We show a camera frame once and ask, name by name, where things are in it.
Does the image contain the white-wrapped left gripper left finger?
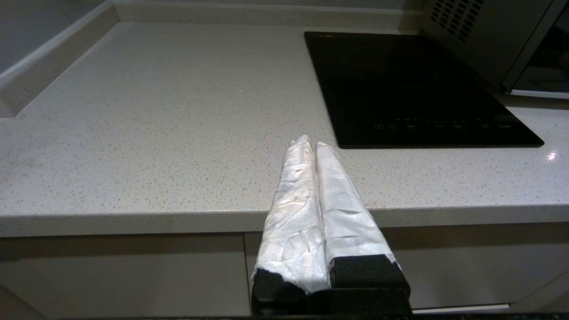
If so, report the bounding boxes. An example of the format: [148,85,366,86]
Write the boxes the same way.
[251,135,330,314]

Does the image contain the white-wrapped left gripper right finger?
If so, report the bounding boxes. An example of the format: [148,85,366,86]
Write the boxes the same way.
[315,141,412,314]

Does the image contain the silver microwave oven body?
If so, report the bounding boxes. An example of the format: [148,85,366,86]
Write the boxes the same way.
[420,0,555,89]

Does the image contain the beige cabinet front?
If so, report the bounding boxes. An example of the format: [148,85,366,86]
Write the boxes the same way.
[244,222,569,312]
[0,233,250,318]

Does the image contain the black induction cooktop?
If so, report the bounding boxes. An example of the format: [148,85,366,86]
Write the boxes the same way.
[304,31,545,149]

